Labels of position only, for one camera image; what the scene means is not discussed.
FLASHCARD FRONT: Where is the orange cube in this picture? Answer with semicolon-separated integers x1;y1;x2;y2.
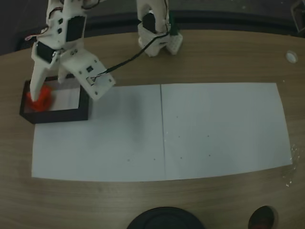
26;85;54;112

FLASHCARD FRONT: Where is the dark brown box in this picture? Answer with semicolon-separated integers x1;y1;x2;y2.
19;75;92;125

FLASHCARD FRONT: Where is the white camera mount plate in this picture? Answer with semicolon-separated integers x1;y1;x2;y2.
59;47;116;101

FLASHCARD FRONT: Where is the white plastic cap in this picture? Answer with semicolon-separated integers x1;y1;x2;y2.
285;50;298;64

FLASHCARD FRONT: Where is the round table cable hole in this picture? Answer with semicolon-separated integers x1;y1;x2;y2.
248;205;279;229

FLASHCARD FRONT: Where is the black camera cable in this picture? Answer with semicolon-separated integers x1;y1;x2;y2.
91;31;171;82

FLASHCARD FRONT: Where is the white paper sheet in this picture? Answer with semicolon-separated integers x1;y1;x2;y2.
160;82;294;181
31;83;166;183

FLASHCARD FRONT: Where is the black round lamp base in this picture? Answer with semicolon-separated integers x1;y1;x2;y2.
126;207;205;229

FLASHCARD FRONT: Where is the green table clamp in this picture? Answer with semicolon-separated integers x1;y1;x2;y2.
168;13;180;37

